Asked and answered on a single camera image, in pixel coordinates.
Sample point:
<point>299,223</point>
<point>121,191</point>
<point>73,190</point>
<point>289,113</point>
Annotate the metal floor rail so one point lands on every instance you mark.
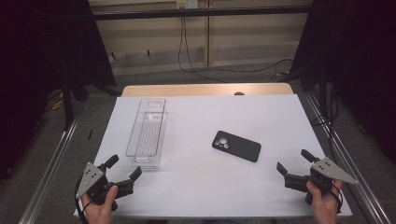
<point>46,177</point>
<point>351,168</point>

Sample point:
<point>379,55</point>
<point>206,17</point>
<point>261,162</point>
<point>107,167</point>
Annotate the person's right hand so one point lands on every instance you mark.
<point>325,208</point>

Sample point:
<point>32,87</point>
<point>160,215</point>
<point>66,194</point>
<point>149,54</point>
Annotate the black horizontal bar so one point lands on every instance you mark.
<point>199,13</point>

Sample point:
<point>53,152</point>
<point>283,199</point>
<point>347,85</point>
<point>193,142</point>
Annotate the black curtain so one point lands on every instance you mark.
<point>37,62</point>
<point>358,62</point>

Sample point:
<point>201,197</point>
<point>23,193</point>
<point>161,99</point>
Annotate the small black floor object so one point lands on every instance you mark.
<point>90,134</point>

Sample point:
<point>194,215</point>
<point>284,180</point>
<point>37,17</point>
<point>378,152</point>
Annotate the clear plastic container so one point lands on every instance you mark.
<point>146,140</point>

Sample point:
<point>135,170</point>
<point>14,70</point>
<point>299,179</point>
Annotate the dark round table grommet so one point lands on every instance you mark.
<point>239,93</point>

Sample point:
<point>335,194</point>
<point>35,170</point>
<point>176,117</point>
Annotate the black smartphone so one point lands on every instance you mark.
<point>241,147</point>

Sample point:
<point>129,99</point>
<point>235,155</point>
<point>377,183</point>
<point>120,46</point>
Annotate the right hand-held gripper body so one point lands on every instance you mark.
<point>330,172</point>

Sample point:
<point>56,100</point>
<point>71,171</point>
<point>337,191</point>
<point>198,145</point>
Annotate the black metal stand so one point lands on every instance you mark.
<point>67,109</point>

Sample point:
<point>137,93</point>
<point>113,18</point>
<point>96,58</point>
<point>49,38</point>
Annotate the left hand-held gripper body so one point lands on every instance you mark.
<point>90,179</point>

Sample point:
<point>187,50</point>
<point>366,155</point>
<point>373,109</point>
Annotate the person's left hand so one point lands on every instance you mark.
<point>99,213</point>

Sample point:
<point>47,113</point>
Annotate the white wall outlet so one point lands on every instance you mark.
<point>186,3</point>

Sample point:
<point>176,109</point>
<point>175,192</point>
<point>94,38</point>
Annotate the white table sheet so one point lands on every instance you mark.
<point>199,186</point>

